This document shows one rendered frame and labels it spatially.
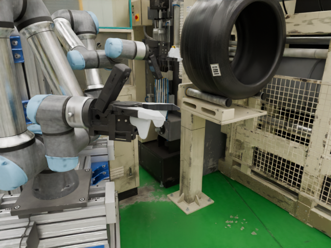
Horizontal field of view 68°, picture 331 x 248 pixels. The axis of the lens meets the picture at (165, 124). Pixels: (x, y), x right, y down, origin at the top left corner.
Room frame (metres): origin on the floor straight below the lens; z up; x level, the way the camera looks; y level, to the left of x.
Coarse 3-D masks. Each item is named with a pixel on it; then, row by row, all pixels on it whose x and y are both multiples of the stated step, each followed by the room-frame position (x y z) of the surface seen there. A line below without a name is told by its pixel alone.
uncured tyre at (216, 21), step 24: (216, 0) 1.23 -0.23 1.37; (240, 0) 1.21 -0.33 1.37; (264, 0) 1.29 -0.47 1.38; (192, 24) 1.28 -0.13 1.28; (216, 24) 1.17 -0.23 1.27; (240, 24) 1.62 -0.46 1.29; (264, 24) 1.55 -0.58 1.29; (192, 48) 1.25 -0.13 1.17; (216, 48) 1.16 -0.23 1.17; (240, 48) 1.63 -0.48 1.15; (264, 48) 1.56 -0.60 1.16; (192, 72) 1.30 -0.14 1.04; (240, 72) 1.60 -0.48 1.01; (264, 72) 1.48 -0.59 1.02; (240, 96) 1.27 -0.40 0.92
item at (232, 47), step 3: (231, 42) 1.86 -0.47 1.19; (234, 42) 1.83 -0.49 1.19; (231, 45) 1.87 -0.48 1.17; (234, 45) 1.84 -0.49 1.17; (231, 48) 1.84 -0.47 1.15; (234, 48) 1.81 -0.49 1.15; (231, 51) 1.90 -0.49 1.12; (234, 51) 1.92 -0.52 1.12; (231, 54) 1.85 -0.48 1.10; (234, 54) 1.82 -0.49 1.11; (231, 57) 1.90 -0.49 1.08; (231, 60) 1.83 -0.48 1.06
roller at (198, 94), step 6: (186, 90) 1.50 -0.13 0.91; (192, 90) 1.46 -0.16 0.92; (198, 90) 1.44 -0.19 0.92; (198, 96) 1.40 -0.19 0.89; (204, 96) 1.35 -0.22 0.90; (210, 96) 1.31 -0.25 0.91; (216, 96) 1.28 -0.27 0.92; (222, 96) 1.27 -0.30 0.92; (216, 102) 1.27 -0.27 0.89; (222, 102) 1.23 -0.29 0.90; (228, 102) 1.22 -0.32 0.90
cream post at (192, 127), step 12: (192, 0) 1.59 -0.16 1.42; (192, 120) 1.57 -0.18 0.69; (204, 120) 1.63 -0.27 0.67; (192, 132) 1.57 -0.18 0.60; (204, 132) 1.63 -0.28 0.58; (180, 144) 1.67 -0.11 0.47; (192, 144) 1.57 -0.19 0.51; (180, 156) 1.66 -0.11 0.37; (192, 156) 1.57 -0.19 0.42; (180, 168) 1.66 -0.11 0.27; (192, 168) 1.58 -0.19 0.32; (180, 180) 1.66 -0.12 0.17; (192, 180) 1.58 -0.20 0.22; (180, 192) 1.65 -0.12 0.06; (192, 192) 1.58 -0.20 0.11
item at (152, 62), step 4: (148, 56) 1.08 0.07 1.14; (152, 56) 1.08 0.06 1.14; (148, 60) 1.10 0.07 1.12; (152, 60) 1.08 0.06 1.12; (148, 64) 1.12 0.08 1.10; (152, 64) 1.08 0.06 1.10; (156, 64) 1.09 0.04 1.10; (152, 68) 1.10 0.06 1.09; (156, 68) 1.09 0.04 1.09; (152, 72) 1.12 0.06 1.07; (156, 72) 1.09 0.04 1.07; (160, 72) 1.10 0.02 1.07; (156, 76) 1.10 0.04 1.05; (160, 76) 1.10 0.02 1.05
